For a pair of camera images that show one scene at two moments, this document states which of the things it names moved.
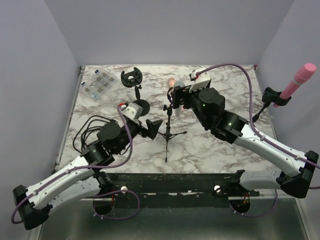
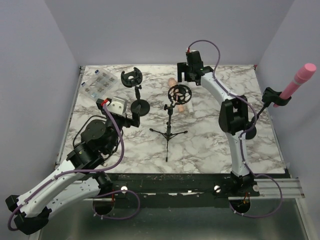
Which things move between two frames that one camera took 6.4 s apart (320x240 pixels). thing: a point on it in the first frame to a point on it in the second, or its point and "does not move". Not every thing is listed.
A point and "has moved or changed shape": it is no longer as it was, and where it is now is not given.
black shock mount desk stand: [133, 78] does not move
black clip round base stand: [271, 96] does not move
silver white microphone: [178, 111] has moved or changed shape
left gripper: [152, 126] to [134, 122]
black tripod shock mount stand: [169, 110] does not move
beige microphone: [171, 81] does not move
